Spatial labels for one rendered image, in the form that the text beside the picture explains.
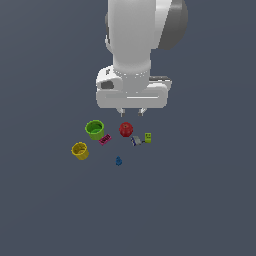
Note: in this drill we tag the yellow-green small box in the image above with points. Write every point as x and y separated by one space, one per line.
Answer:
148 137

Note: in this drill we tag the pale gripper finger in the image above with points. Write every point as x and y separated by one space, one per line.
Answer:
122 112
141 112

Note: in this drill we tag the yellow plastic cup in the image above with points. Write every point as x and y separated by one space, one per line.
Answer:
80 151

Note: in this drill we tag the pink flat box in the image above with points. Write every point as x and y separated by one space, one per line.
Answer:
105 139

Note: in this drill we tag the green plastic cup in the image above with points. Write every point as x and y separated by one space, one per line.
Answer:
95 129

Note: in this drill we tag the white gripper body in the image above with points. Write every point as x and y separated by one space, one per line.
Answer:
130 96

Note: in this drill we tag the red apple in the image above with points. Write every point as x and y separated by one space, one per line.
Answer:
126 129

